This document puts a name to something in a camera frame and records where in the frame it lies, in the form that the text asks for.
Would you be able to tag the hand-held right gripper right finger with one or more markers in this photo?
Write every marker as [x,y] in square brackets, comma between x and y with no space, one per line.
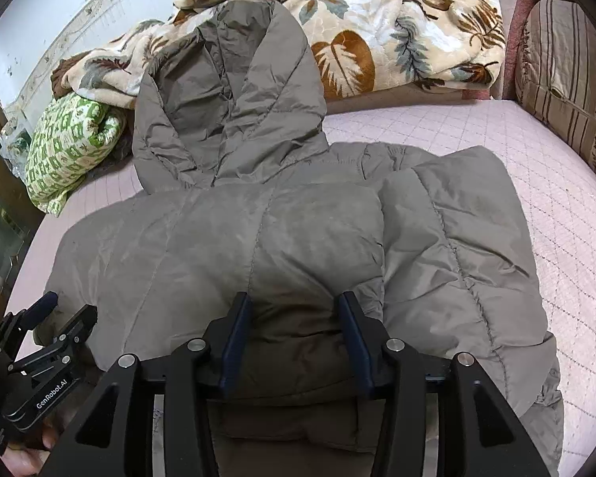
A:
[355,338]

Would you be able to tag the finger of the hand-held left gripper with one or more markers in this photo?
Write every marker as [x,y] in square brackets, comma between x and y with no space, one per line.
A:
[72,325]
[27,315]

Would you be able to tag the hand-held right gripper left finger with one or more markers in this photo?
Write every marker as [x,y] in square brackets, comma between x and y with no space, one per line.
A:
[236,338]

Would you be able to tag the grey-brown hooded puffer jacket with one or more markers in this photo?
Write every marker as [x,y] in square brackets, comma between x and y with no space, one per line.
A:
[288,238]

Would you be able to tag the person's left hand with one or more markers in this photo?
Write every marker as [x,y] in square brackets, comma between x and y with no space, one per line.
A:
[27,462]

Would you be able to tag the wooden glass cabinet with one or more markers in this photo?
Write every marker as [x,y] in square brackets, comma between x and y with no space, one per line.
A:
[0,218]

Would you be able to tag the green and white patterned cloth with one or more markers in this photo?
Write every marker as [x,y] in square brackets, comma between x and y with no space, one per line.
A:
[64,149]

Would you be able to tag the white patterned bag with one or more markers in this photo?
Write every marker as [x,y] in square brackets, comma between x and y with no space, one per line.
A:
[15,134]

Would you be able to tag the pink quilted bed sheet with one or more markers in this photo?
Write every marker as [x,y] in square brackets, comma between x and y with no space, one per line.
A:
[477,129]

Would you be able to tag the leaf print fleece blanket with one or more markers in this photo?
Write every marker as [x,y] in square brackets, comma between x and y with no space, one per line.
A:
[377,25]

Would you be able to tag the brown striped cushion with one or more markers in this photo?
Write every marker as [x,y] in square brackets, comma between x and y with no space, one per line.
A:
[561,69]

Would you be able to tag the reddish upholstered bed frame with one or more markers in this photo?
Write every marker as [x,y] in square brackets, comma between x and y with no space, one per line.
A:
[519,15]

